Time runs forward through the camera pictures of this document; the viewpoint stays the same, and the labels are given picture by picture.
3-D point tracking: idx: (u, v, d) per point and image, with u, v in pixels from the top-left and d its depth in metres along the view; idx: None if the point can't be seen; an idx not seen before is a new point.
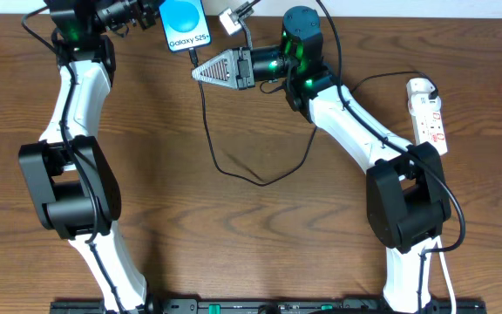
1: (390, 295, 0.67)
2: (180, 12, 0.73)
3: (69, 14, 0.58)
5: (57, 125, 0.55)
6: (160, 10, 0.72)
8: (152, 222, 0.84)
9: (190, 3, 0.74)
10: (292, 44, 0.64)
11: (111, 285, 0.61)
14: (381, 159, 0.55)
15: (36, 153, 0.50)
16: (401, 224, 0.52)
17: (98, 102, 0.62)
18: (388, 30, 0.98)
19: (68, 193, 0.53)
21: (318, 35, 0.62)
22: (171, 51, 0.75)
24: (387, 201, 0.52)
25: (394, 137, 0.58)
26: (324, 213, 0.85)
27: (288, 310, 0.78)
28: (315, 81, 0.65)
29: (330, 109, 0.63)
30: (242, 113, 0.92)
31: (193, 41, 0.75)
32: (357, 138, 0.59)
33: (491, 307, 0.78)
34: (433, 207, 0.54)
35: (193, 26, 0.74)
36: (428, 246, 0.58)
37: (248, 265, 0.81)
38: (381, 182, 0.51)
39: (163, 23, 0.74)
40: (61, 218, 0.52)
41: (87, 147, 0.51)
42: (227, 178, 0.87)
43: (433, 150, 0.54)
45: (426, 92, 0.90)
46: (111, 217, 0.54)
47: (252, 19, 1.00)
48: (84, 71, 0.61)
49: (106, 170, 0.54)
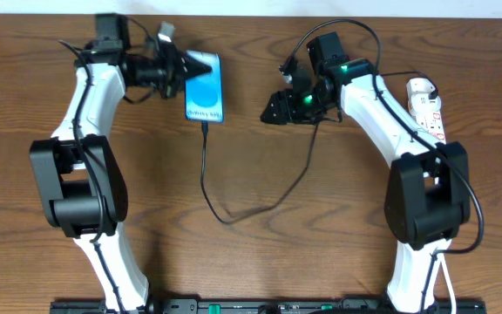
1: (391, 290, 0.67)
2: (202, 92, 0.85)
3: (111, 20, 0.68)
5: (71, 123, 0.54)
6: (186, 84, 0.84)
8: (153, 223, 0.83)
9: (213, 87, 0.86)
10: (314, 51, 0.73)
11: (114, 285, 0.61)
14: (408, 152, 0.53)
15: (47, 150, 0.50)
16: (419, 220, 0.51)
17: (111, 105, 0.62)
18: (388, 30, 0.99)
19: (77, 192, 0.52)
21: (334, 36, 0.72)
22: (187, 117, 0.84)
24: (408, 195, 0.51)
25: (424, 133, 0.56)
26: (325, 213, 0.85)
27: (288, 310, 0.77)
28: (350, 67, 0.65)
29: (363, 97, 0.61)
30: (242, 113, 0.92)
31: (207, 115, 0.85)
32: (386, 128, 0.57)
33: (491, 307, 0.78)
34: (452, 207, 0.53)
35: (209, 105, 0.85)
36: (440, 247, 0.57)
37: (248, 265, 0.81)
38: (406, 176, 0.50)
39: (186, 96, 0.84)
40: (68, 216, 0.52)
41: (98, 146, 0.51)
42: (237, 223, 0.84)
43: (463, 150, 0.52)
45: (426, 92, 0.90)
46: (116, 218, 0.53)
47: (253, 19, 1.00)
48: (99, 72, 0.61)
49: (114, 171, 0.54)
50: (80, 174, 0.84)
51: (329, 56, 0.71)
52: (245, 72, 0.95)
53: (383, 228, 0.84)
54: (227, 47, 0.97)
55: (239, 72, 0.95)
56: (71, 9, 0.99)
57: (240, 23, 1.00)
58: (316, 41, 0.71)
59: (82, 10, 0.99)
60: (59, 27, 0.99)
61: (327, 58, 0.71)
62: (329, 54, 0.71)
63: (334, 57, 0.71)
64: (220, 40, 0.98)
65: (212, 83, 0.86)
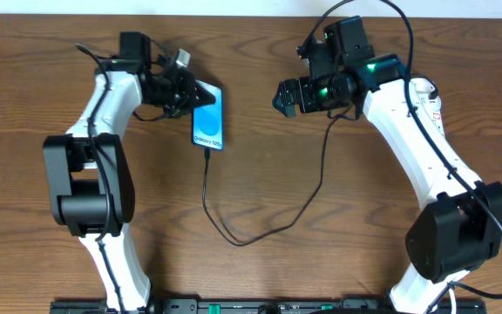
1: (397, 296, 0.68)
2: (206, 121, 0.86)
3: (137, 36, 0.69)
5: (85, 121, 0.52)
6: (195, 112, 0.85)
8: (153, 223, 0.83)
9: (217, 118, 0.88)
10: (332, 36, 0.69)
11: (116, 285, 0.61)
14: (444, 193, 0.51)
15: (60, 145, 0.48)
16: (445, 262, 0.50)
17: (125, 112, 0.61)
18: (387, 30, 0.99)
19: (86, 189, 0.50)
21: (357, 23, 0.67)
22: (193, 141, 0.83)
24: (440, 241, 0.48)
25: (463, 167, 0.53)
26: (325, 213, 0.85)
27: (288, 310, 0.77)
28: (379, 65, 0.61)
29: (392, 111, 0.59)
30: (242, 113, 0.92)
31: (210, 142, 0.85)
32: (419, 158, 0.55)
33: (490, 307, 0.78)
34: (482, 247, 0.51)
35: (212, 133, 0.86)
36: (457, 276, 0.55)
37: (248, 265, 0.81)
38: (441, 222, 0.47)
39: (194, 123, 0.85)
40: (75, 215, 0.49)
41: (109, 145, 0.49)
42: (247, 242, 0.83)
43: None
45: (426, 92, 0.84)
46: (123, 219, 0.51)
47: (253, 19, 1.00)
48: (118, 79, 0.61)
49: (125, 172, 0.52)
50: (81, 174, 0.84)
51: (351, 46, 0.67)
52: (245, 72, 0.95)
53: (383, 228, 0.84)
54: (228, 47, 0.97)
55: (239, 72, 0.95)
56: (71, 9, 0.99)
57: (240, 23, 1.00)
58: (337, 27, 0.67)
59: (82, 10, 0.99)
60: (59, 27, 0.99)
61: (349, 48, 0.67)
62: (351, 44, 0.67)
63: (356, 47, 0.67)
64: (220, 40, 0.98)
65: (215, 112, 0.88)
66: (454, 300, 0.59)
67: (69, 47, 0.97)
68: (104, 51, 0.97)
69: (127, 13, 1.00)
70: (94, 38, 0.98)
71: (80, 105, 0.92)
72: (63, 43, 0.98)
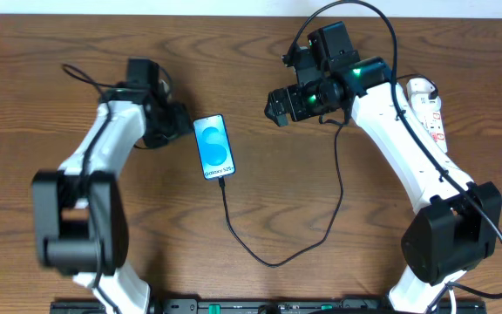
1: (396, 296, 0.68)
2: (213, 152, 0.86)
3: (144, 64, 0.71)
5: (82, 154, 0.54)
6: (201, 147, 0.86)
8: (152, 223, 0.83)
9: (221, 145, 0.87)
10: (318, 42, 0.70)
11: (113, 304, 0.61)
14: (437, 195, 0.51)
15: (50, 183, 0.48)
16: (442, 265, 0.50)
17: (126, 142, 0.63)
18: (388, 30, 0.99)
19: (73, 232, 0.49)
21: (340, 28, 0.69)
22: (206, 177, 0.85)
24: (436, 245, 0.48)
25: (456, 171, 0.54)
26: (325, 213, 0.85)
27: (288, 309, 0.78)
28: (363, 70, 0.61)
29: (381, 116, 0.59)
30: (242, 113, 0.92)
31: (221, 171, 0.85)
32: (410, 162, 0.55)
33: (490, 308, 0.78)
34: (478, 248, 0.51)
35: (221, 161, 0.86)
36: (456, 276, 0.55)
37: (248, 265, 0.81)
38: (436, 226, 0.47)
39: (202, 159, 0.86)
40: (61, 259, 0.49)
41: (103, 184, 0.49)
42: (283, 262, 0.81)
43: (496, 192, 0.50)
45: (426, 92, 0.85)
46: (112, 263, 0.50)
47: (254, 18, 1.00)
48: (120, 111, 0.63)
49: (118, 210, 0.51)
50: None
51: (336, 51, 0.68)
52: (244, 72, 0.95)
53: (383, 228, 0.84)
54: (227, 47, 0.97)
55: (239, 72, 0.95)
56: (71, 10, 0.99)
57: (240, 23, 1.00)
58: (320, 33, 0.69)
59: (81, 10, 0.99)
60: (59, 27, 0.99)
61: (334, 53, 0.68)
62: (336, 50, 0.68)
63: (341, 52, 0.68)
64: (220, 40, 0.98)
65: (219, 142, 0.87)
66: (454, 300, 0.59)
67: (69, 47, 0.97)
68: (104, 52, 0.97)
69: (127, 13, 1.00)
70: (95, 38, 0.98)
71: (81, 105, 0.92)
72: (63, 43, 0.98)
